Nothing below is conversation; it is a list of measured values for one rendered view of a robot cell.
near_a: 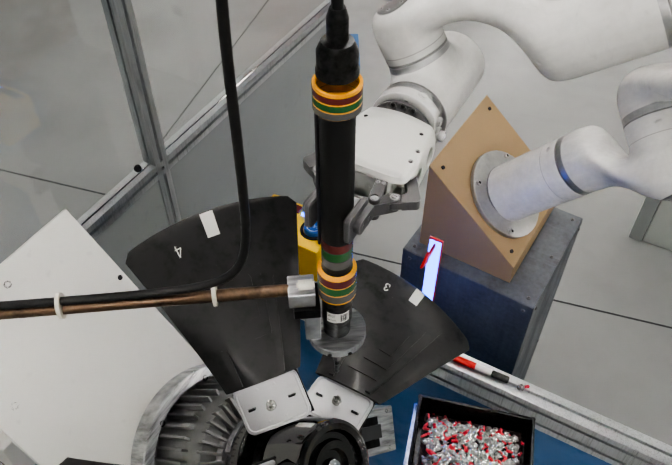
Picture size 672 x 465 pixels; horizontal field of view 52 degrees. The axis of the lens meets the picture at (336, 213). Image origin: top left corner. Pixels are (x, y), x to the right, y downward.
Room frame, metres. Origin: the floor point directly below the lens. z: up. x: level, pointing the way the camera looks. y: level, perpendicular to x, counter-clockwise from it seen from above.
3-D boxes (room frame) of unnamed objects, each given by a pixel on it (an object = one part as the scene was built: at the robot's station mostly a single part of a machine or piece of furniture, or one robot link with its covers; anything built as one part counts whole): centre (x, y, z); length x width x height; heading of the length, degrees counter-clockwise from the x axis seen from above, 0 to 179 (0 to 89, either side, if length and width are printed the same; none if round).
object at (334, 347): (0.48, 0.01, 1.41); 0.09 x 0.07 x 0.10; 96
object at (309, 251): (0.94, 0.08, 1.02); 0.16 x 0.10 x 0.11; 61
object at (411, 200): (0.53, -0.07, 1.56); 0.08 x 0.06 x 0.01; 31
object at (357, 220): (0.48, -0.04, 1.57); 0.07 x 0.03 x 0.03; 151
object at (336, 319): (0.48, 0.00, 1.56); 0.04 x 0.04 x 0.46
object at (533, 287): (1.04, -0.35, 0.46); 0.30 x 0.30 x 0.93; 57
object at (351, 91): (0.48, 0.00, 1.71); 0.04 x 0.04 x 0.03
